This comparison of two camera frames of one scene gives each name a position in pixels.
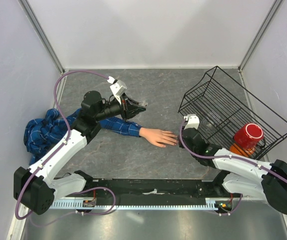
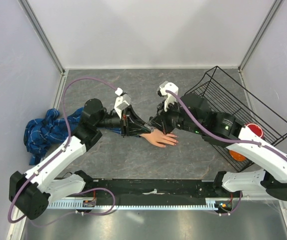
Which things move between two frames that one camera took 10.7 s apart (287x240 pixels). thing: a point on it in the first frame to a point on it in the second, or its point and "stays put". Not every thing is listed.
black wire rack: [222, 104] stays put
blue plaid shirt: [41, 134] stays put
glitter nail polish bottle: [144, 103] to [151, 127]
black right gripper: [181, 144] to [160, 121]
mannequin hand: [161, 138] stays put
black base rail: [153, 188] stays put
